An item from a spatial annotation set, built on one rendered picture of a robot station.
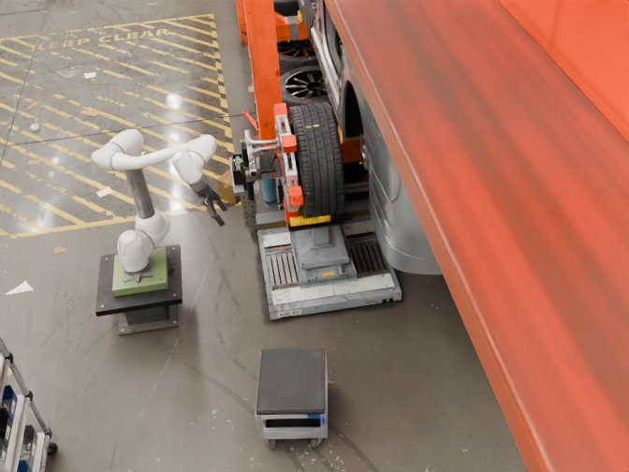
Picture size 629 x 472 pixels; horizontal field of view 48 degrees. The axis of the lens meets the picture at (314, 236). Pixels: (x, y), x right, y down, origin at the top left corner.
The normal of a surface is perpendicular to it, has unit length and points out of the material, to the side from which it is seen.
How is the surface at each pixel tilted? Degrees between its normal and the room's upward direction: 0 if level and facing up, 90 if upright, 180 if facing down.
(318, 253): 0
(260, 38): 90
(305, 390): 0
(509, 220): 0
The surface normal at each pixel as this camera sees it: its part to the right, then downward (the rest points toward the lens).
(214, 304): -0.05, -0.76
